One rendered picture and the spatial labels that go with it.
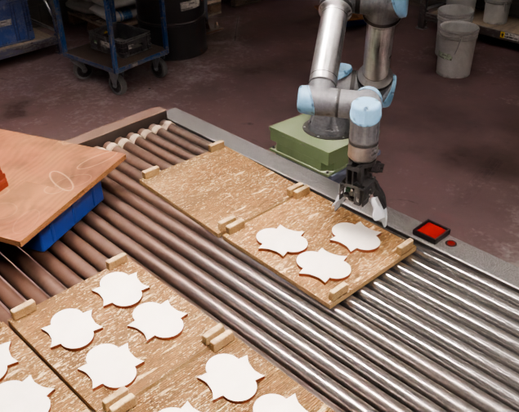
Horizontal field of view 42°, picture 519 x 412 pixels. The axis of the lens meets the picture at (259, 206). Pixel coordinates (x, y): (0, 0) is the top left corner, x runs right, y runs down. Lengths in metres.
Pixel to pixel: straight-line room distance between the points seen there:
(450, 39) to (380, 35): 3.32
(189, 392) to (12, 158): 1.05
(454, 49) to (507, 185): 1.62
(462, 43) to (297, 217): 3.62
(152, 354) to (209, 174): 0.80
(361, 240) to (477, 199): 2.14
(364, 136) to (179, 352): 0.68
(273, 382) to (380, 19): 1.09
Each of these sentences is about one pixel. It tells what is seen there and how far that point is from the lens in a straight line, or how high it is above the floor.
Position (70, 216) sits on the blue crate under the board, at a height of 0.96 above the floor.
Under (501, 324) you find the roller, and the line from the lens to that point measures 1.75.
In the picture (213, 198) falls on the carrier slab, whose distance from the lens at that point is 2.08.
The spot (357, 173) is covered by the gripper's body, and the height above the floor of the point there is 1.16.
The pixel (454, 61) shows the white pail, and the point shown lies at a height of 0.14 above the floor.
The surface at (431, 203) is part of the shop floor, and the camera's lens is 3.88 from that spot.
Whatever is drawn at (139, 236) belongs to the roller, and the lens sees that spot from 1.98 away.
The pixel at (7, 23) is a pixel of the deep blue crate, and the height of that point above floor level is 0.32.
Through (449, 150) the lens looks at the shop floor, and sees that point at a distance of 4.44.
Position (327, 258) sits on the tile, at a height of 0.95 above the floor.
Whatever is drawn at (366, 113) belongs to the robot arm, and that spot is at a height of 1.34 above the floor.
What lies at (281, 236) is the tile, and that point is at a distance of 1.88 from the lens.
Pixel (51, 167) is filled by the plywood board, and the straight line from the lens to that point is 2.14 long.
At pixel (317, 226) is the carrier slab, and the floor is 0.94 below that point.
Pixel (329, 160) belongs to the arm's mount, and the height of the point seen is 0.93.
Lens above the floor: 2.04
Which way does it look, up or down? 33 degrees down
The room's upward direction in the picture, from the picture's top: 1 degrees counter-clockwise
